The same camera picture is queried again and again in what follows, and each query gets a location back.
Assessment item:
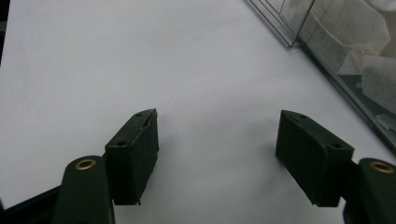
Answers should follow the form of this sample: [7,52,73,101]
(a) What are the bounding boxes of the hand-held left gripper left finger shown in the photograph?
[104,107,161,206]

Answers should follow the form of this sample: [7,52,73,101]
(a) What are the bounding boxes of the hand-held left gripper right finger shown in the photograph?
[275,109,356,208]

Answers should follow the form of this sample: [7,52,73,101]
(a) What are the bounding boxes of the clear plastic box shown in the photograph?
[245,0,396,154]

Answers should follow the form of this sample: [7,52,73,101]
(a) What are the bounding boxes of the pile of tea bags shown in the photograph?
[281,0,396,132]

